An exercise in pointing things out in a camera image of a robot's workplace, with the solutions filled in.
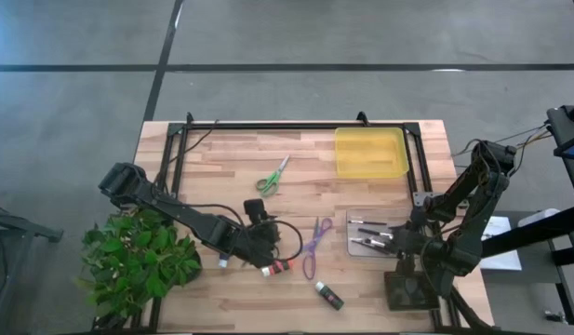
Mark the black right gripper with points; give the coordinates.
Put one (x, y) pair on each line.
(407, 239)

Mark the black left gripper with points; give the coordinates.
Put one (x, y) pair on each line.
(261, 244)

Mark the red white glue stick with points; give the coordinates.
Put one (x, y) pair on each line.
(279, 267)

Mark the blue paint bottle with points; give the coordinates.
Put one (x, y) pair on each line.
(223, 261)

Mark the purple scissors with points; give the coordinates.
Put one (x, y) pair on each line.
(314, 242)

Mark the green scissors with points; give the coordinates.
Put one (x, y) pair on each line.
(272, 179)

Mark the green paint bottle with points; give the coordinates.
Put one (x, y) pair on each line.
(332, 298)

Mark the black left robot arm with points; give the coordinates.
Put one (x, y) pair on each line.
(184, 216)

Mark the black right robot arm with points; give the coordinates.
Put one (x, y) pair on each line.
(472, 223)

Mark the clear plastic bin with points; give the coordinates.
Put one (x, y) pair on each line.
(379, 215)

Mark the grey metal mounting plate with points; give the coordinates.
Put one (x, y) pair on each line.
(421, 197)

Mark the yellow plastic bin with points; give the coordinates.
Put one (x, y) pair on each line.
(370, 153)

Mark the white paper sheet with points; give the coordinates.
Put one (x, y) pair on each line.
(505, 260)

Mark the green potted plant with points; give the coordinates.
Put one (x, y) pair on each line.
(133, 260)

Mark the black table stand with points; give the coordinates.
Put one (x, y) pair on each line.
(537, 230)
(30, 229)

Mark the white container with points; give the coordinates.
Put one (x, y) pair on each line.
(540, 216)

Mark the small black device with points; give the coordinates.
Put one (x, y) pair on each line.
(554, 317)

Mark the black monitor desk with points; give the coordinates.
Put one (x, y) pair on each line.
(565, 130)

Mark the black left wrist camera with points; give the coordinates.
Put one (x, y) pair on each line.
(255, 211)

